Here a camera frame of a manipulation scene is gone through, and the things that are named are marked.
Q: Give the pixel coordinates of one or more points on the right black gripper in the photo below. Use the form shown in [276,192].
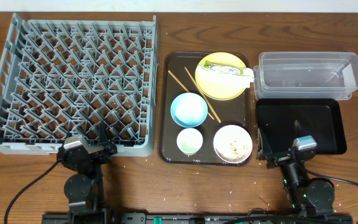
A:
[265,153]

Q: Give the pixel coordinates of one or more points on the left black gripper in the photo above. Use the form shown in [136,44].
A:
[95,152]

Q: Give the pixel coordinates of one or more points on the white plate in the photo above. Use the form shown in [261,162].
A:
[233,144]

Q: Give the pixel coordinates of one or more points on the small white cup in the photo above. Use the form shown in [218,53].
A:
[189,141]

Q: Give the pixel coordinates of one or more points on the green snack wrapper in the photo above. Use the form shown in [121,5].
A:
[234,75]

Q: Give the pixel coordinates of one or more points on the light blue bowl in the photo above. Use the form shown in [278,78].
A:
[188,110]

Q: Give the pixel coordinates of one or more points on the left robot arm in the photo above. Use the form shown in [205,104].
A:
[84,190]

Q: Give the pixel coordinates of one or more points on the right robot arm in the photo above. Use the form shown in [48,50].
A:
[309,197]

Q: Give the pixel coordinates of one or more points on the black waste tray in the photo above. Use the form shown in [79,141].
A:
[282,120]

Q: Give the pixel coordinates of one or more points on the grey plastic dish rack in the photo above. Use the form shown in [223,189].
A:
[61,78]

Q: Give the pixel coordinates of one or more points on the yellow plate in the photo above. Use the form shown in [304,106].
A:
[220,87]

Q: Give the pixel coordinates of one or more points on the clear plastic bin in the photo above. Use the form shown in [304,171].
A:
[306,75]

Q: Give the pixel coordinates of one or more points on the left wooden chopstick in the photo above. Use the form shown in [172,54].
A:
[187,90]

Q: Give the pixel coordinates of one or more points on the wooden chopstick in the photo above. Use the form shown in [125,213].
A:
[187,90]
[203,95]

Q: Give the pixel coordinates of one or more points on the right wooden chopstick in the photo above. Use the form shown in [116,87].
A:
[203,95]

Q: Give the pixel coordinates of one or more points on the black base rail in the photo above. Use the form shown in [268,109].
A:
[141,218]

